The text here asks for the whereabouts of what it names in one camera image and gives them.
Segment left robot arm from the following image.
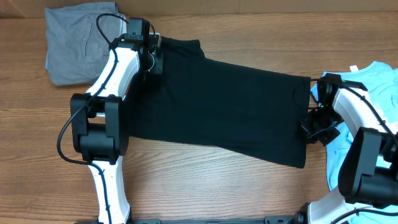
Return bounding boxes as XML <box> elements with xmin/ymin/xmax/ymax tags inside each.
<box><xmin>62</xmin><ymin>17</ymin><xmax>163</xmax><ymax>223</ymax></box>

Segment light blue t-shirt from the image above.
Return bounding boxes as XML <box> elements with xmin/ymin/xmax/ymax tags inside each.
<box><xmin>295</xmin><ymin>62</ymin><xmax>397</xmax><ymax>223</ymax></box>

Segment folded grey shorts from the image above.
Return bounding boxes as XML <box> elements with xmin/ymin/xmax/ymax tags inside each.
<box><xmin>45</xmin><ymin>2</ymin><xmax>127</xmax><ymax>86</ymax></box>

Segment black t-shirt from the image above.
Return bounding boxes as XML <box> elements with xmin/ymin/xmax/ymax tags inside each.
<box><xmin>127</xmin><ymin>37</ymin><xmax>310</xmax><ymax>168</ymax></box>

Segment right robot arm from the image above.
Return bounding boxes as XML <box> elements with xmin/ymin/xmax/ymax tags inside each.
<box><xmin>289</xmin><ymin>73</ymin><xmax>397</xmax><ymax>223</ymax></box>

